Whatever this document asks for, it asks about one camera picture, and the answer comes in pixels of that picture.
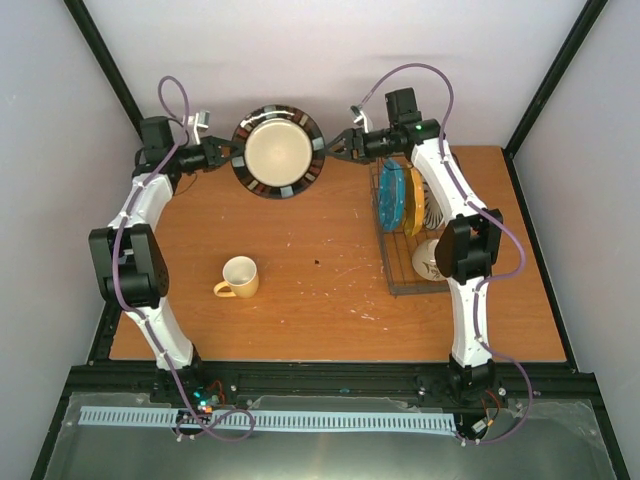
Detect white blue striped plate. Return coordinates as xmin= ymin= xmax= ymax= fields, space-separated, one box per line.
xmin=423 ymin=182 xmax=444 ymax=231

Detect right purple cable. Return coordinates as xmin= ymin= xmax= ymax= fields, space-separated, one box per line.
xmin=357 ymin=63 xmax=534 ymax=446

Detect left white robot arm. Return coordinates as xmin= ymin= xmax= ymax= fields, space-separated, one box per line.
xmin=88 ymin=116 xmax=244 ymax=403

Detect black aluminium frame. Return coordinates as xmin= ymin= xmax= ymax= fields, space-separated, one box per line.
xmin=32 ymin=1 xmax=629 ymax=479

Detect right controller board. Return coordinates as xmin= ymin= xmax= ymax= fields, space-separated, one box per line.
xmin=472 ymin=390 xmax=502 ymax=436

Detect purple cable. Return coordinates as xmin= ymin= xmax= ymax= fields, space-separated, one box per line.
xmin=357 ymin=63 xmax=534 ymax=446
xmin=110 ymin=75 xmax=256 ymax=442

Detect white ceramic bowl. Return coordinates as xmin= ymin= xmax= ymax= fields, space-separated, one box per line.
xmin=411 ymin=239 xmax=446 ymax=282

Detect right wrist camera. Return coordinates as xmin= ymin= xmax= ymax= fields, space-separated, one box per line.
xmin=350 ymin=105 xmax=373 ymax=133

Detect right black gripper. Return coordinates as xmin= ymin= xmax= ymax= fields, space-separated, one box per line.
xmin=321 ymin=127 xmax=396 ymax=166

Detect yellow plate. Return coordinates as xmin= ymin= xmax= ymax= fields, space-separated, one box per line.
xmin=403 ymin=167 xmax=425 ymax=237

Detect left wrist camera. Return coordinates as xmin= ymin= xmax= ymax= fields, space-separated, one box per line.
xmin=186 ymin=110 xmax=210 ymax=145

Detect black rimmed striped plate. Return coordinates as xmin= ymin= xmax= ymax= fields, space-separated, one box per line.
xmin=231 ymin=104 xmax=325 ymax=200

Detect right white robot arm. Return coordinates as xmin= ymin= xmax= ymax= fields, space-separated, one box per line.
xmin=327 ymin=88 xmax=502 ymax=400

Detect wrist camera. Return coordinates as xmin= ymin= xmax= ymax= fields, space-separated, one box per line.
xmin=186 ymin=110 xmax=210 ymax=145
xmin=350 ymin=105 xmax=373 ymax=133

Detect controller board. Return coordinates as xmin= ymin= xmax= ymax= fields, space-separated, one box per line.
xmin=193 ymin=380 xmax=226 ymax=414
xmin=472 ymin=390 xmax=502 ymax=436

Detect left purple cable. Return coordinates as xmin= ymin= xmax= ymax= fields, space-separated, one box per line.
xmin=110 ymin=75 xmax=256 ymax=442

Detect black wire dish rack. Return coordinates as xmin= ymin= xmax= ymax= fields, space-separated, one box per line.
xmin=369 ymin=157 xmax=449 ymax=297

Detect teal polka dot plate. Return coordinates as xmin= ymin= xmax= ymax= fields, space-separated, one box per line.
xmin=378 ymin=158 xmax=406 ymax=233

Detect left controller board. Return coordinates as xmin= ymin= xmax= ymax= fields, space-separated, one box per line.
xmin=193 ymin=380 xmax=226 ymax=414

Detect yellow mug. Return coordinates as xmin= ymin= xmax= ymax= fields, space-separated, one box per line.
xmin=213 ymin=256 xmax=259 ymax=298

